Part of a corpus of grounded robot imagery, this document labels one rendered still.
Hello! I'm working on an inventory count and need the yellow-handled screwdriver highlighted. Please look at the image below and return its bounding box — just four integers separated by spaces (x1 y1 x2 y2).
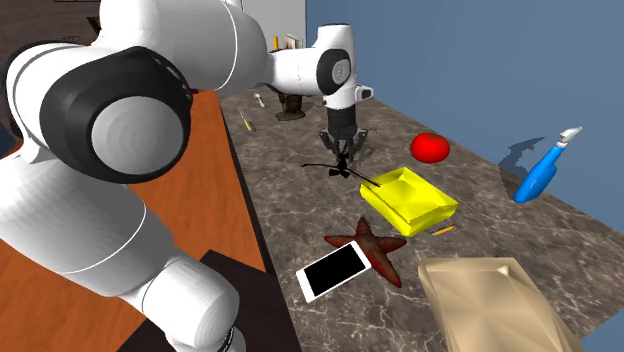
236 107 257 133

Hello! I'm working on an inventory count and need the red-brown starfish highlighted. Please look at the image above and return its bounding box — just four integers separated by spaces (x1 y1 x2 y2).
323 216 409 289

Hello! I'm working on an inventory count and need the beige angular box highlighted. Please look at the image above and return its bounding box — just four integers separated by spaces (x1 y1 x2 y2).
417 256 588 352

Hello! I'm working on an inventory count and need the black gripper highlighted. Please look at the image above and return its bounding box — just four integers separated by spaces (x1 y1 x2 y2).
319 107 368 165

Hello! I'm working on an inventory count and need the dark brown pedestal object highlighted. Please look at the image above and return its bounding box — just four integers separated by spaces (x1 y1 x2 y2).
274 91 307 122

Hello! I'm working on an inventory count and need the white phone with black screen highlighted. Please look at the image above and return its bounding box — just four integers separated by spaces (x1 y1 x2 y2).
295 240 374 304

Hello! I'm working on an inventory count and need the red tomato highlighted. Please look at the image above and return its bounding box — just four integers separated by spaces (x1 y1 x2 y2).
410 132 452 165

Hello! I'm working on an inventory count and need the yellow shallow tray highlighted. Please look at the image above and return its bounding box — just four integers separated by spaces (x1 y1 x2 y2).
359 166 460 238

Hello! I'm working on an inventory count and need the blue spray bottle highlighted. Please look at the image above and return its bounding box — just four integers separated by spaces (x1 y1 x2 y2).
512 126 584 205

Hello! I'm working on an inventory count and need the black thin-rod object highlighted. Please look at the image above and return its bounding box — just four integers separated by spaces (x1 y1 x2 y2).
300 158 382 189

